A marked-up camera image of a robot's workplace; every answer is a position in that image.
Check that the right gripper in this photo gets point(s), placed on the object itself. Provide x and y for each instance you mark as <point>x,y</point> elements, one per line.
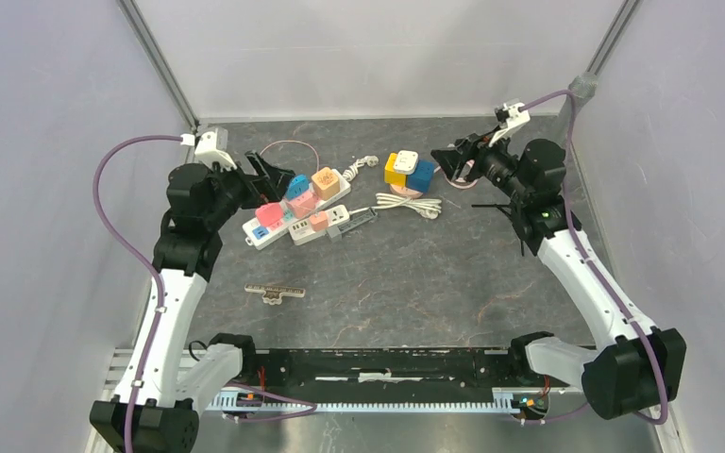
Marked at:
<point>452,159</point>

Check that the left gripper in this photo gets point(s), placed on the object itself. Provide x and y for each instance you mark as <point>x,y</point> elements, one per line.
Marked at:
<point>260,191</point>

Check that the blue cube socket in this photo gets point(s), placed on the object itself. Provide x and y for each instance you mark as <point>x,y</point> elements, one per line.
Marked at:
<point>420,179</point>

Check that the yellow cube socket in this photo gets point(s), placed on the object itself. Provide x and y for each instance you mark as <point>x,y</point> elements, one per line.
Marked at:
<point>391,175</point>

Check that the white square plug adapter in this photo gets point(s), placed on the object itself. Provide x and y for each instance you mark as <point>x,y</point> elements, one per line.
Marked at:
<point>406,161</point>

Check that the small pink charger plug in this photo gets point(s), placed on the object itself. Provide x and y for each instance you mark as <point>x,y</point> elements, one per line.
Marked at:
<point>319,221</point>

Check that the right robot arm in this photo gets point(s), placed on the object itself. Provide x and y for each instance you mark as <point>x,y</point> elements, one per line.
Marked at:
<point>634,365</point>

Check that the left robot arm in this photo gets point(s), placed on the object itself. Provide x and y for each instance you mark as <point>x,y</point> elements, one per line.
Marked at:
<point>155,408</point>

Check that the blue plug adapter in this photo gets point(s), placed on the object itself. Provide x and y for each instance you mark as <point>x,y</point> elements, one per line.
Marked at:
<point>297,186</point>

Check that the pink square plug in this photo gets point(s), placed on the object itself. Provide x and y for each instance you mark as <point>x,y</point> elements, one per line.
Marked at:
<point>303,205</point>

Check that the tan wooden cube plug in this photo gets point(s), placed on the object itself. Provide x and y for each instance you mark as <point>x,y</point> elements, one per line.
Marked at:
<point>325,183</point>

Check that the pink round socket base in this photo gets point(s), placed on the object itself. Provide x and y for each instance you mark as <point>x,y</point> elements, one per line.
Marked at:
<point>404,192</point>

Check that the long white power strip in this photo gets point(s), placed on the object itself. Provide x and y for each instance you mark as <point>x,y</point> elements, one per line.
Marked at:
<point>260,237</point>

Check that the small white power strip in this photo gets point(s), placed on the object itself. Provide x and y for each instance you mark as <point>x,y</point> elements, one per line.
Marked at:
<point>302,233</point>

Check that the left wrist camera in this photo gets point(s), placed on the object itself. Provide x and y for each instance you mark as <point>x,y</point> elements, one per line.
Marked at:
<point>212,149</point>

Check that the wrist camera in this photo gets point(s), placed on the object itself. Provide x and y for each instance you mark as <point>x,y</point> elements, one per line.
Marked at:
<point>511,116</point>
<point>212,149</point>

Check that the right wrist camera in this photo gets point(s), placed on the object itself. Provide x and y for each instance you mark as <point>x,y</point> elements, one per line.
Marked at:
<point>511,116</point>

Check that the white cable duct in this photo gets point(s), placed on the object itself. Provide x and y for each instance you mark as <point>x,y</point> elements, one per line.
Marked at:
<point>232,400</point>

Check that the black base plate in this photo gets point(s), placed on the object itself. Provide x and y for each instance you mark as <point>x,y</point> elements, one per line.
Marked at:
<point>389,375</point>

